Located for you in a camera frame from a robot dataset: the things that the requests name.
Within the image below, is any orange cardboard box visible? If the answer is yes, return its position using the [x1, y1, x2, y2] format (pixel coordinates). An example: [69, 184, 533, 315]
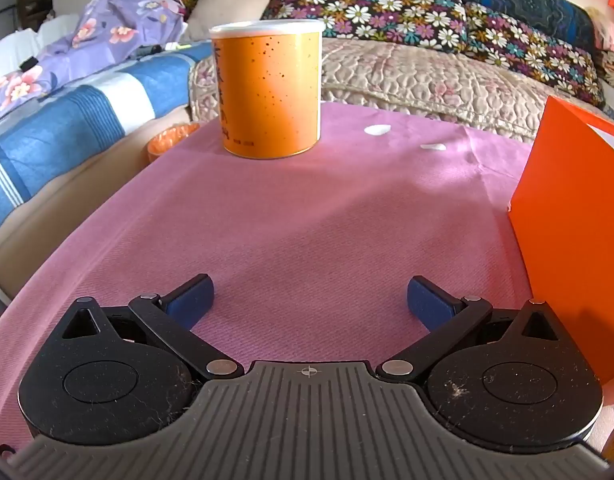
[507, 95, 614, 386]

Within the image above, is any white cloth cover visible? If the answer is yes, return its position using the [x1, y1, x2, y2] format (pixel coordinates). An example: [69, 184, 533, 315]
[0, 14, 81, 88]

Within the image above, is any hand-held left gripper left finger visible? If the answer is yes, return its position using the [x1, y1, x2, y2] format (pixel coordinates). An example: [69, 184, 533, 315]
[61, 274, 245, 381]

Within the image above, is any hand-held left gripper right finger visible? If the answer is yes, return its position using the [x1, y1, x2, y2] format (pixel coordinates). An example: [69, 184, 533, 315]
[376, 275, 560, 383]

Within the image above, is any tan sofa cushion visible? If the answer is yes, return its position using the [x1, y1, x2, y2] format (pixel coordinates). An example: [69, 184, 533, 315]
[0, 107, 192, 306]

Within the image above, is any beige pillow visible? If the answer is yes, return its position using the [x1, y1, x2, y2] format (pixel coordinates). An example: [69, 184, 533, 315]
[179, 0, 282, 43]

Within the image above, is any purple floral blanket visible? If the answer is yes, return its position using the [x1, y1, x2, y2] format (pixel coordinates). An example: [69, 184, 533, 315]
[0, 0, 188, 126]

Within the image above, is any orange speckled canister white lid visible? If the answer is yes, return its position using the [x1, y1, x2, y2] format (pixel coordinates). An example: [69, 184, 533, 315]
[209, 19, 324, 160]

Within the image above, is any orange bin with plastic bag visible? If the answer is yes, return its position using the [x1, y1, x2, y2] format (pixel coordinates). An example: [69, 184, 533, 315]
[147, 122, 202, 165]

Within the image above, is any dark blue patterned cushion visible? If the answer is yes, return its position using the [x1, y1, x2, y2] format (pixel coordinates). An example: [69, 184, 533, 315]
[456, 0, 598, 53]

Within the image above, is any blue white striped cover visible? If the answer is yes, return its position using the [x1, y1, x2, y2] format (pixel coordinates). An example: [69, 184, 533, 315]
[0, 42, 212, 238]

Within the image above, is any pink tablecloth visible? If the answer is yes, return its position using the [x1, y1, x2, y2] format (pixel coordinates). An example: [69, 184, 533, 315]
[0, 101, 608, 456]

